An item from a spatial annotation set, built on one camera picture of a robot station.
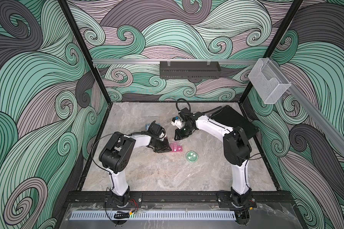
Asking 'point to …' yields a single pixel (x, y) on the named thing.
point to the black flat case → (231, 118)
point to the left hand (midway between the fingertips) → (171, 148)
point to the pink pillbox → (176, 148)
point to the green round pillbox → (191, 156)
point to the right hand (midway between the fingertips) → (175, 139)
